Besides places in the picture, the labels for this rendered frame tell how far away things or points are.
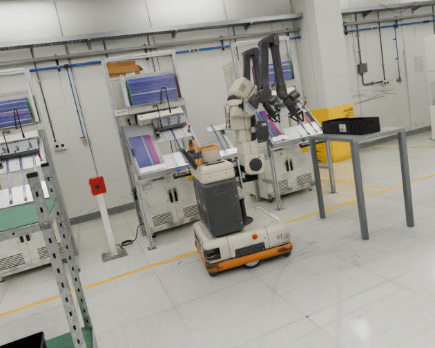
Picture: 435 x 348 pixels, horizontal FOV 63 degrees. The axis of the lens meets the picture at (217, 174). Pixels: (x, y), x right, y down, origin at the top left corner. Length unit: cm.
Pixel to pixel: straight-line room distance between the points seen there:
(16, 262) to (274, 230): 242
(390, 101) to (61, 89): 582
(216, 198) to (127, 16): 365
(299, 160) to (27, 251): 306
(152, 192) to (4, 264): 149
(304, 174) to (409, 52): 438
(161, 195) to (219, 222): 133
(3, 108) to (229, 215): 234
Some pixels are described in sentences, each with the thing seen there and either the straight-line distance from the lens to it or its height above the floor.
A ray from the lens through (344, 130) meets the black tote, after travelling 311.
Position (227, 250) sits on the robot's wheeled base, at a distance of 263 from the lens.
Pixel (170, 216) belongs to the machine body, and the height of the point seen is 18.
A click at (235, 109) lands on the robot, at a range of 267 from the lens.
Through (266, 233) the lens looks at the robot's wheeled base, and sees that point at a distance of 268.
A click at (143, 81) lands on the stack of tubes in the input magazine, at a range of 390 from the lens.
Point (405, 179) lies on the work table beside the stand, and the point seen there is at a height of 39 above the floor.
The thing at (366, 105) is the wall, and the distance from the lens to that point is 733.
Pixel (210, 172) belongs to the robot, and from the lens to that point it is 251.
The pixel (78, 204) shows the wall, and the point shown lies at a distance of 540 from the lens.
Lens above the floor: 118
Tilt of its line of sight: 10 degrees down
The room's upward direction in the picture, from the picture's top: 11 degrees counter-clockwise
